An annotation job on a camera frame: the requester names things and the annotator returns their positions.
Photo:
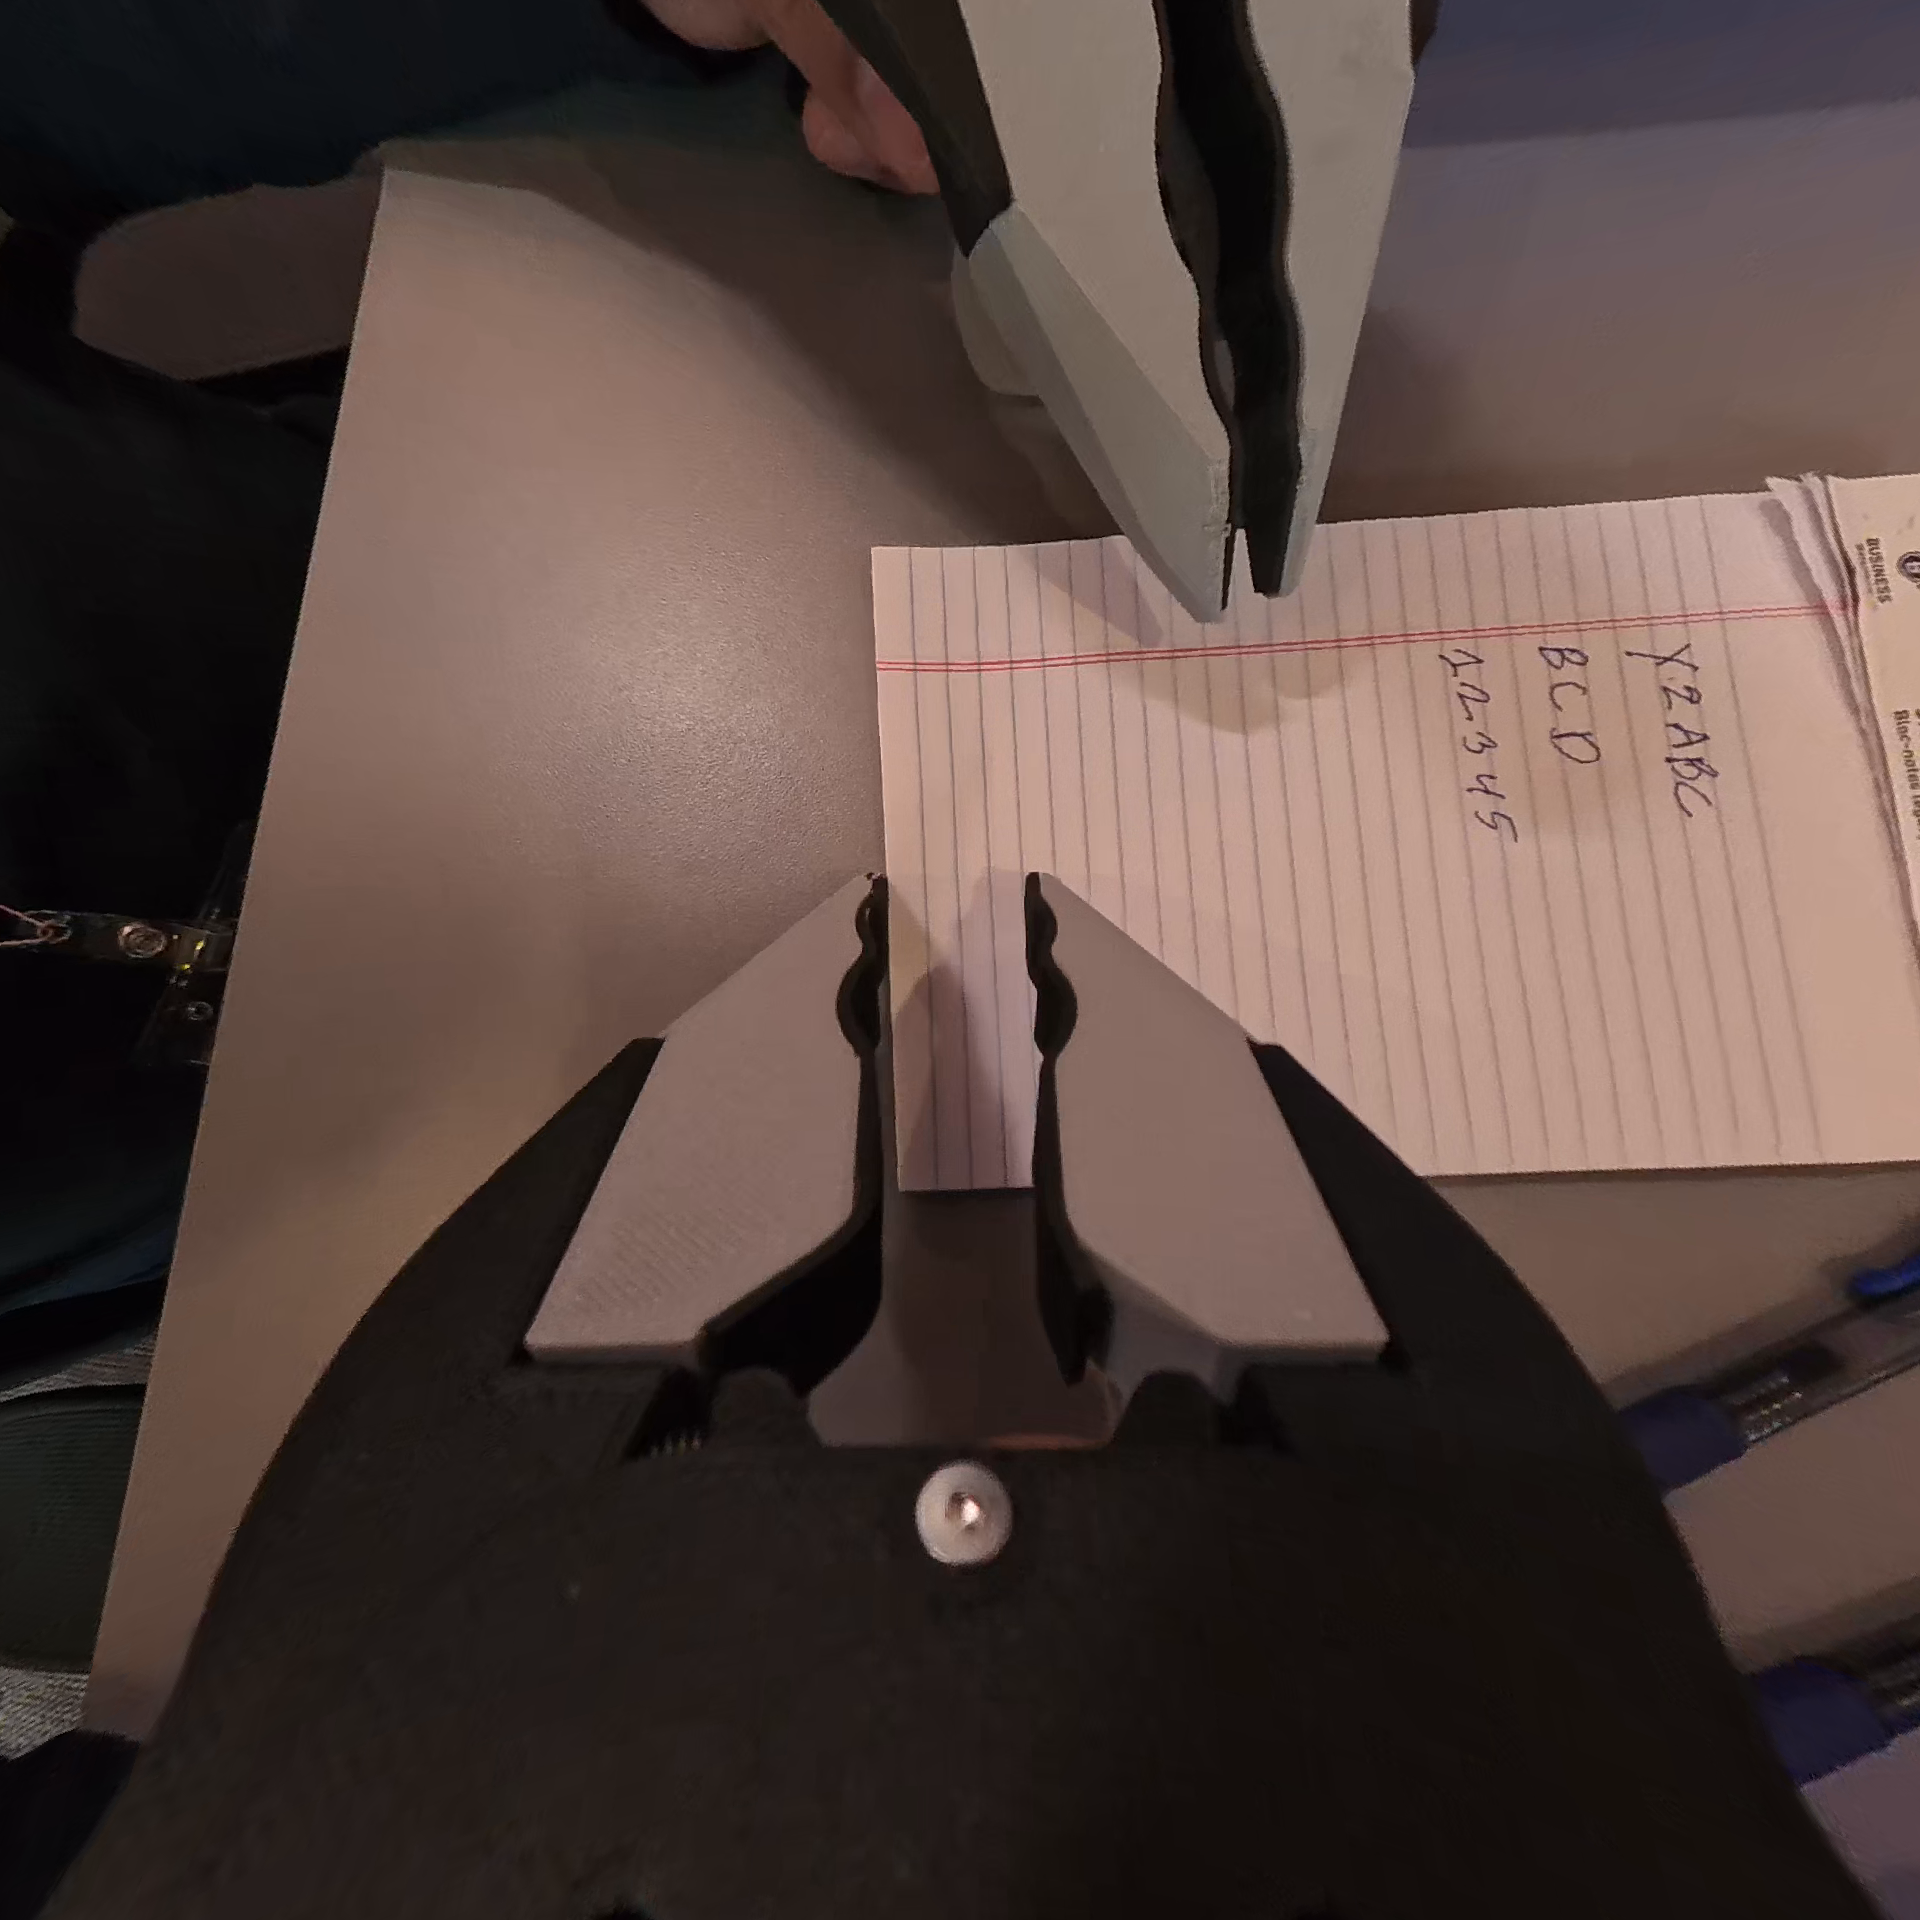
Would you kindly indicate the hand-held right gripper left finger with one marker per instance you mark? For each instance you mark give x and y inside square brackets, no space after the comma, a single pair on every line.
[720,1170]

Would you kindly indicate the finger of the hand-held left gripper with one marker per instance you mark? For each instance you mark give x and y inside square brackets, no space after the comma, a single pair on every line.
[1336,179]
[1081,179]

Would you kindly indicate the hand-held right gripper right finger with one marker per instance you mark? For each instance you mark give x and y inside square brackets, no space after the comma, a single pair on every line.
[1201,1201]

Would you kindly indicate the white lined notepad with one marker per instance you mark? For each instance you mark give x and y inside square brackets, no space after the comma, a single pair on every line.
[1351,931]

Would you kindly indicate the blue ballpoint pen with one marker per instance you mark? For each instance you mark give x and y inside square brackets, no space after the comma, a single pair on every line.
[1839,1702]
[1786,1387]

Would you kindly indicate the person's left hand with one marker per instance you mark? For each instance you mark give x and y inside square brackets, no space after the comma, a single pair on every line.
[856,120]

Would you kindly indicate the metal badge clip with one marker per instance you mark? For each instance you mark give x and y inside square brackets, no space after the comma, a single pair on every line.
[167,961]

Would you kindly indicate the black chair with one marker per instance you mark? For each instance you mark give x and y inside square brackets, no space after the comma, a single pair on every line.
[61,1500]

